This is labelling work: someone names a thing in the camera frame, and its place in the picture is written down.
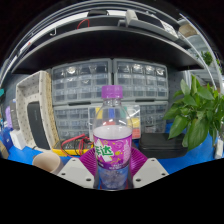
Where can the purple plastic bag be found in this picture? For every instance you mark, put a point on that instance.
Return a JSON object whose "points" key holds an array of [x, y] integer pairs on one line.
{"points": [[8, 116]]}

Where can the grey parts drawer cabinet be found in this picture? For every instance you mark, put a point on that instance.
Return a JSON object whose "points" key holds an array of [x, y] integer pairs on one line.
{"points": [[153, 116], [81, 81], [71, 121], [141, 80]]}

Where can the green potted plant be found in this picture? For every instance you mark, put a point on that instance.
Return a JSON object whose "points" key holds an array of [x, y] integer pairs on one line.
{"points": [[196, 113]]}

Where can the yellow multimeter with red leads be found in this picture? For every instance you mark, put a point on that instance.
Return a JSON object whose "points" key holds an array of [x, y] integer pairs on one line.
{"points": [[70, 148]]}

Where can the flat black case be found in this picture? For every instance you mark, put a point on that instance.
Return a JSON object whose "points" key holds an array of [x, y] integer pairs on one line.
{"points": [[160, 146]]}

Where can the white metal rack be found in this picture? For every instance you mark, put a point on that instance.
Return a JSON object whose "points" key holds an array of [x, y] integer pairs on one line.
{"points": [[203, 43]]}

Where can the black rectangular speaker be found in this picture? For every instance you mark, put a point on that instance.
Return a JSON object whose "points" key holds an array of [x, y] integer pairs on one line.
{"points": [[38, 125]]}

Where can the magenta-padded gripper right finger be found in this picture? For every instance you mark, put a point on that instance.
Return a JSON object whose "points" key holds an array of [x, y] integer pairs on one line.
{"points": [[152, 170]]}

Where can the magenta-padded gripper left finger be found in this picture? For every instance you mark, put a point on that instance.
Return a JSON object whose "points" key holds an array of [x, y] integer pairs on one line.
{"points": [[73, 171]]}

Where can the dark grey upright box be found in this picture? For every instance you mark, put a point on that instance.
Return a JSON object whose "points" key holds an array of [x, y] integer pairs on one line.
{"points": [[14, 115]]}

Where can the white perforated storage tray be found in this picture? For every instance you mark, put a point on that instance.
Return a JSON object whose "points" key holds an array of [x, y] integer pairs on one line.
{"points": [[43, 90]]}

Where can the beige mug with grey ovals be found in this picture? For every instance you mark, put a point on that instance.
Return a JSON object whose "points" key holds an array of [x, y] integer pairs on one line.
{"points": [[48, 162]]}

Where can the purple-capped clear drink bottle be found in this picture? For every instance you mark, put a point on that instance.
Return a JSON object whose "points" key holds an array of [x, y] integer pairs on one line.
{"points": [[112, 146]]}

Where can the dark wall shelf unit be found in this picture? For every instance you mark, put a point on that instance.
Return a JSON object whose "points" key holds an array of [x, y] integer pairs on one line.
{"points": [[110, 43]]}

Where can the white power adapter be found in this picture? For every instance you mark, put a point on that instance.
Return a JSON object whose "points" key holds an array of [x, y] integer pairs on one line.
{"points": [[219, 148]]}

